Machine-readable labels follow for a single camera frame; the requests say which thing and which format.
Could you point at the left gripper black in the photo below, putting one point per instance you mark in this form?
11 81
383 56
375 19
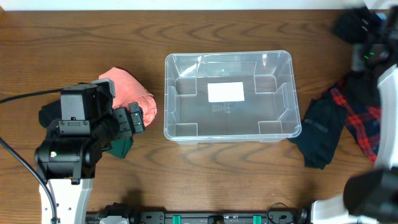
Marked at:
124 130

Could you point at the dark green garment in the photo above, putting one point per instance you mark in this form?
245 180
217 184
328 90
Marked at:
120 147

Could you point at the dark navy garment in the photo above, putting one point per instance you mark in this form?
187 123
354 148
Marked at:
321 130

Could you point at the red navy plaid shirt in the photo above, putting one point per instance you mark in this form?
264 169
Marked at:
356 93

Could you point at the black garment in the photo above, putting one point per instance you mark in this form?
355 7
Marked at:
355 25

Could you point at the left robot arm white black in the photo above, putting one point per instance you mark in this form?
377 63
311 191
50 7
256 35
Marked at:
67 158

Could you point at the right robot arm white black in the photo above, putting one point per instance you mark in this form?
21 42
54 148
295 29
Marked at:
372 196

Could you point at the salmon pink folded garment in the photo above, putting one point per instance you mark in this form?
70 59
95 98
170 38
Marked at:
129 90

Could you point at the white label in bin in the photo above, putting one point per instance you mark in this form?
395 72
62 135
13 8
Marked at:
225 92

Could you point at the clear plastic storage bin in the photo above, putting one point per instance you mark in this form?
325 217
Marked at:
269 113

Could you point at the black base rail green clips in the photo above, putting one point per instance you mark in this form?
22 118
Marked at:
122 213

